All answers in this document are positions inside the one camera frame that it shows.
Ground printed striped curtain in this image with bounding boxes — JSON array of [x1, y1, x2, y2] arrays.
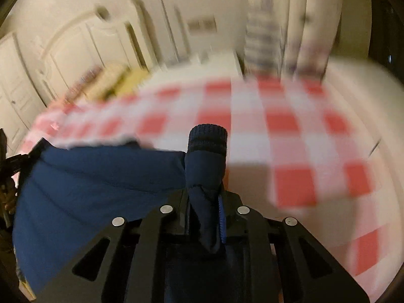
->
[[243, 0, 344, 81]]

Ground person's left hand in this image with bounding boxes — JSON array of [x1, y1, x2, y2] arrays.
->
[[0, 177, 16, 217]]

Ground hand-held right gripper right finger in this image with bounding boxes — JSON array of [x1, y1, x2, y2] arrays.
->
[[217, 191, 370, 303]]

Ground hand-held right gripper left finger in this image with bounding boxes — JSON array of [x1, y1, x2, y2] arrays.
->
[[36, 189, 191, 303]]

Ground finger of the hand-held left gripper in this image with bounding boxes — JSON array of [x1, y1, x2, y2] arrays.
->
[[6, 152, 34, 173]]

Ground yellow pillow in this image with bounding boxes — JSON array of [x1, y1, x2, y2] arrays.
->
[[114, 69, 152, 97]]

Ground red white checkered cloth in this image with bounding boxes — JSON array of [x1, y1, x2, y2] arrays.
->
[[22, 79, 395, 278]]

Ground white wardrobe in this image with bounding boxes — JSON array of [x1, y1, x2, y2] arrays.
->
[[0, 33, 45, 152]]

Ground navy blue puffer jacket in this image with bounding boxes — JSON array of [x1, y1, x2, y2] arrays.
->
[[13, 124, 247, 292]]

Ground wall switch panel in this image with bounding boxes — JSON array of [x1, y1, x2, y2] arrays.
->
[[186, 17, 218, 34]]

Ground cream pillow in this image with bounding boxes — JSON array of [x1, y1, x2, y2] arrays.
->
[[91, 61, 130, 97]]

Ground white bed headboard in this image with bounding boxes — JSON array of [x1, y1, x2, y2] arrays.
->
[[35, 5, 190, 102]]

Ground colourful patterned pillow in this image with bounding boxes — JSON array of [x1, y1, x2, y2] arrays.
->
[[65, 65, 105, 98]]

